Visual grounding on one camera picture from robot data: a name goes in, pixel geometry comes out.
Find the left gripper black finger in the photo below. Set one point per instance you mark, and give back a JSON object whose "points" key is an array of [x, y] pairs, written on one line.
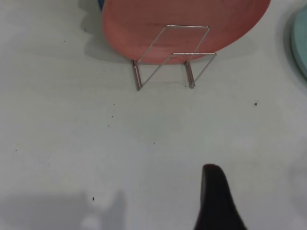
{"points": [[216, 203]]}

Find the blue plate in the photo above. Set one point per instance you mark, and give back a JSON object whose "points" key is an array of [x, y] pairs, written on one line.
{"points": [[100, 3]]}

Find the pink plate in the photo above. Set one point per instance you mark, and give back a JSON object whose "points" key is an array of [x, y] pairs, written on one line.
{"points": [[182, 14]]}

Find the green plate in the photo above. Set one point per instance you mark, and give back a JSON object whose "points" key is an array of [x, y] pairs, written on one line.
{"points": [[301, 43]]}

